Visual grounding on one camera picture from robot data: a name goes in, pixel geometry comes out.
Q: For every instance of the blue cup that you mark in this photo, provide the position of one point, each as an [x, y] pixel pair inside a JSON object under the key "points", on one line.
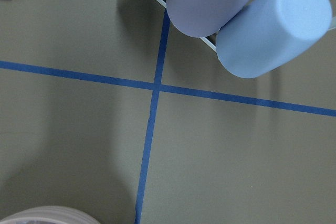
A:
{"points": [[267, 34]]}

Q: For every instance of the white round plate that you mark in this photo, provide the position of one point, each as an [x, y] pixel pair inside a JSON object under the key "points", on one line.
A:
{"points": [[50, 214]]}

